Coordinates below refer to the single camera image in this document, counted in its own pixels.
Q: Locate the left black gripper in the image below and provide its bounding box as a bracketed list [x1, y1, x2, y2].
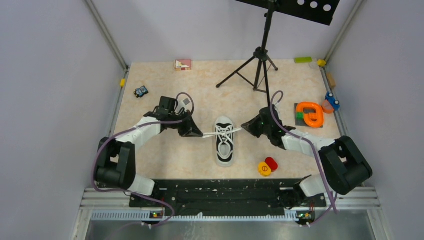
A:
[168, 109, 203, 137]

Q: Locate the black white canvas sneaker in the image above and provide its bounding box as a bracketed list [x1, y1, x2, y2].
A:
[214, 116, 235, 167]

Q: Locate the white shoelace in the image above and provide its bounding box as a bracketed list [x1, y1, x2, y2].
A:
[202, 123, 242, 145]

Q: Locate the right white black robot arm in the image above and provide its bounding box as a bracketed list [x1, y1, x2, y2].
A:
[241, 106, 373, 206]

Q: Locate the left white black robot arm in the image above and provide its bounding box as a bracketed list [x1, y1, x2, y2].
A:
[91, 93, 204, 207]

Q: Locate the small blue black toy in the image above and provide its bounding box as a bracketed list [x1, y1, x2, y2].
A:
[134, 85, 149, 98]

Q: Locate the dark grey square plate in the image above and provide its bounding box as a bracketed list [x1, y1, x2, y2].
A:
[294, 103, 324, 129]

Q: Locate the small green block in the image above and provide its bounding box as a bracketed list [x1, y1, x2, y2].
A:
[296, 112, 304, 119]

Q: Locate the red plastic cylinder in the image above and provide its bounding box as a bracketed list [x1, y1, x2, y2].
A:
[265, 157, 279, 172]

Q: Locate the yellow plastic cylinder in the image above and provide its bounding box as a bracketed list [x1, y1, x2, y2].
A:
[257, 161, 272, 177]

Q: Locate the pink tangram puzzle box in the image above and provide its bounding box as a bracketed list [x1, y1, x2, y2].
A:
[174, 59, 192, 71]

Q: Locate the orange translucent cup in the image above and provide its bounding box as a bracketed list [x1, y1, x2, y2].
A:
[321, 100, 335, 114]

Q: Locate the black tripod stand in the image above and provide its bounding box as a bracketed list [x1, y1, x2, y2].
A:
[215, 0, 279, 107]

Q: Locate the blue toy car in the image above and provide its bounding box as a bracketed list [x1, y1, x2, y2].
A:
[325, 92, 340, 111]

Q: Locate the green rectangular block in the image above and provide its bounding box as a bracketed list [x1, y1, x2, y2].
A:
[293, 56, 313, 64]

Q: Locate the yellow corner block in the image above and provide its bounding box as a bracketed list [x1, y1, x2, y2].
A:
[316, 59, 327, 67]

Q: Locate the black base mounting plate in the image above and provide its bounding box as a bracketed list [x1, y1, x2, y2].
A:
[151, 178, 327, 217]

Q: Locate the black perforated stand tray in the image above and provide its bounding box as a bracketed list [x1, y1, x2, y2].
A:
[238, 0, 340, 26]

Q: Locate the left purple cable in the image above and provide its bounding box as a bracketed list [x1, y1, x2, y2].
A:
[91, 92, 195, 229]

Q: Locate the purple cable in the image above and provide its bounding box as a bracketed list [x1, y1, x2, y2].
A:
[91, 92, 195, 229]
[270, 90, 339, 226]

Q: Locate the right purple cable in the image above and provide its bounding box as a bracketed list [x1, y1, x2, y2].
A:
[270, 90, 339, 226]

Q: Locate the yellow clip on frame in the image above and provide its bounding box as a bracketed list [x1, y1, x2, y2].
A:
[119, 78, 126, 88]

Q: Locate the wooden block on frame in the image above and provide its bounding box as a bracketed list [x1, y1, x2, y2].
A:
[326, 72, 337, 89]

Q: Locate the white slotted cable duct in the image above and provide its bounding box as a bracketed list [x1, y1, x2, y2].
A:
[90, 210, 299, 222]

